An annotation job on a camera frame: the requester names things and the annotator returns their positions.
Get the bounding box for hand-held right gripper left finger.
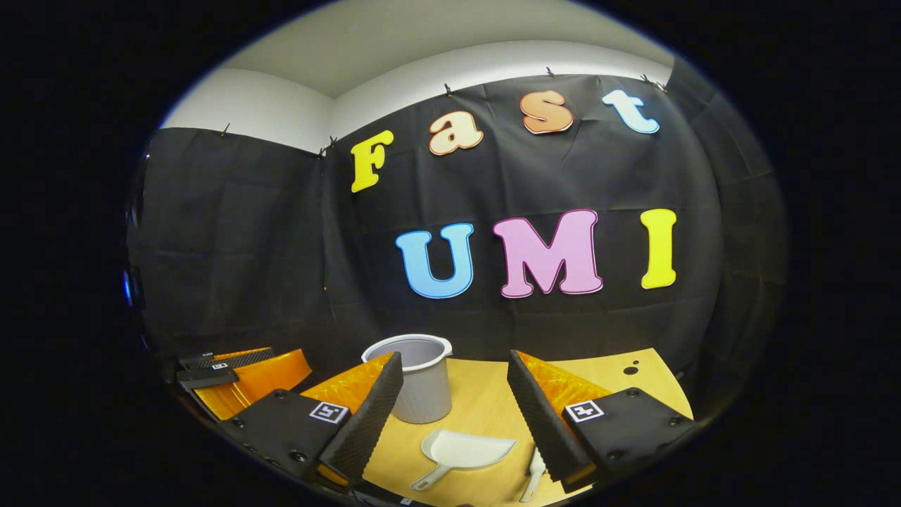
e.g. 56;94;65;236
224;351;405;492

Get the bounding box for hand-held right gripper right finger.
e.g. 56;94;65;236
507;349;699;494

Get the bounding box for small grey broom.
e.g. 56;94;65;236
519;446;547;503

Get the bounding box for white plastic garbage bin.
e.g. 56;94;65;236
361;334;454;425

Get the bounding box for grey plastic dustpan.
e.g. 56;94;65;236
410;429;517;492

